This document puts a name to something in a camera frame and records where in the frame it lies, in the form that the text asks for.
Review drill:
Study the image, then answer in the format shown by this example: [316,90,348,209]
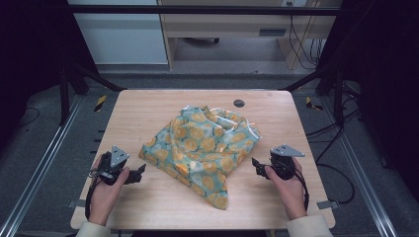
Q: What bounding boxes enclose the yellow-handled tool right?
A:
[303,96,325,113]

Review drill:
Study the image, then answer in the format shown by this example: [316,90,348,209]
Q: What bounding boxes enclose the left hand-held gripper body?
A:
[89,145,133,187]

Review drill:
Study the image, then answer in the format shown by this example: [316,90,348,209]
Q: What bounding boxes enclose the white cabinet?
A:
[66,0,169,65]

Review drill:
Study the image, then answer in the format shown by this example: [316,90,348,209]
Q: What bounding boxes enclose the dark curtain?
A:
[0,0,100,149]
[317,0,419,201]

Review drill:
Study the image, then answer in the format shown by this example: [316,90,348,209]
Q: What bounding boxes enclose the person's left hand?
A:
[88,167,130,227]

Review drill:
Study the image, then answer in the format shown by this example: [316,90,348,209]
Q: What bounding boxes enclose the person's right hand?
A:
[264,157,308,221]

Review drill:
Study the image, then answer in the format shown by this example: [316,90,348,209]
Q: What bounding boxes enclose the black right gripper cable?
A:
[293,167,311,212]

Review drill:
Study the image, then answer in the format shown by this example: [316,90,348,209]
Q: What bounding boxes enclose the light wooden desk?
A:
[157,0,344,71]

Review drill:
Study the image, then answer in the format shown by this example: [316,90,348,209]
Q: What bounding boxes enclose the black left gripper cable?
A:
[84,168,104,221]

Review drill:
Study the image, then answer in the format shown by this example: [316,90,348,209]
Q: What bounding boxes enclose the black metal stand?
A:
[58,61,128,126]
[280,64,348,127]

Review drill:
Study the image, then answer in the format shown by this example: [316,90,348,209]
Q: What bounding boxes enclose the thin black floor cable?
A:
[17,106,42,128]

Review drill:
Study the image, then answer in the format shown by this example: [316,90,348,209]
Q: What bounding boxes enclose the yellow black striped tape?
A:
[94,94,109,114]

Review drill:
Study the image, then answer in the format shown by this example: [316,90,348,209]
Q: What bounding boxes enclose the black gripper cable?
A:
[293,167,311,212]
[84,168,104,221]

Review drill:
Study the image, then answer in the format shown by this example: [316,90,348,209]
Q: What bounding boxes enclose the black horizontal frame bar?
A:
[66,4,342,17]

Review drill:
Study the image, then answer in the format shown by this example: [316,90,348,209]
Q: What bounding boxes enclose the black hanging cables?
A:
[287,2,326,71]

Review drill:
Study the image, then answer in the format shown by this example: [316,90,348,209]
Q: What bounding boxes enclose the teal cloth with yellow print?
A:
[137,105,262,211]

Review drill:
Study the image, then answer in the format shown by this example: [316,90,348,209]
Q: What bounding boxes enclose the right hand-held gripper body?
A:
[269,143,306,182]

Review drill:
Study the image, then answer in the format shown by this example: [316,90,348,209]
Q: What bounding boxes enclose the grey metal table bracket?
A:
[66,198,88,209]
[316,199,341,211]

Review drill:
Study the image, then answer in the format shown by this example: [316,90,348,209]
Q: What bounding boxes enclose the aluminium floor rail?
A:
[0,94,84,237]
[320,98,400,237]

